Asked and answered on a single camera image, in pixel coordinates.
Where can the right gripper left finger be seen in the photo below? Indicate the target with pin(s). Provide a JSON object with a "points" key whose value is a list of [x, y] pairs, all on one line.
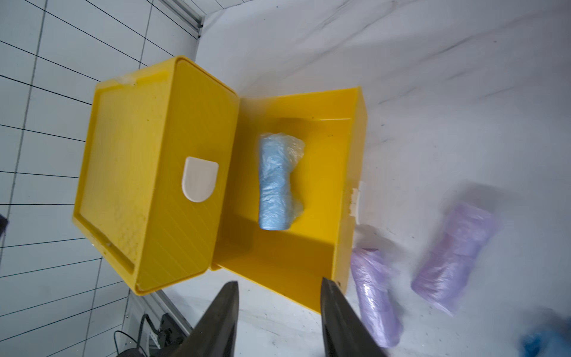
{"points": [[215, 333]]}

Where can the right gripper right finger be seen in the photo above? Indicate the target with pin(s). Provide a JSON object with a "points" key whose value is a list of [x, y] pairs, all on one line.
{"points": [[343, 332]]}

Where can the yellow drawer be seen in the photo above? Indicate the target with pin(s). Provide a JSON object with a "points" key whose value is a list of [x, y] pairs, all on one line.
{"points": [[317, 246]]}

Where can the blue bag roll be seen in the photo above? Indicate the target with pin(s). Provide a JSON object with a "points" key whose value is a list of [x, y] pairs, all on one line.
{"points": [[547, 342], [279, 154]]}

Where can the yellow drawer cabinet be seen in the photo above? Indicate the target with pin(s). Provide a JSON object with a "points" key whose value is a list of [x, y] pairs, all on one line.
{"points": [[154, 172]]}

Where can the purple bag roll upper middle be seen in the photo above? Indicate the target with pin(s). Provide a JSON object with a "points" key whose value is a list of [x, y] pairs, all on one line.
{"points": [[372, 275]]}

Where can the purple bag roll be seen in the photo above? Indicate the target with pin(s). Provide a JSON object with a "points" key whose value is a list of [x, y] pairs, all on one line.
{"points": [[372, 275], [443, 277]]}

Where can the purple bag roll top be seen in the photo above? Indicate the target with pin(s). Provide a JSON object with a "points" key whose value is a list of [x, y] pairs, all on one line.
{"points": [[443, 277]]}

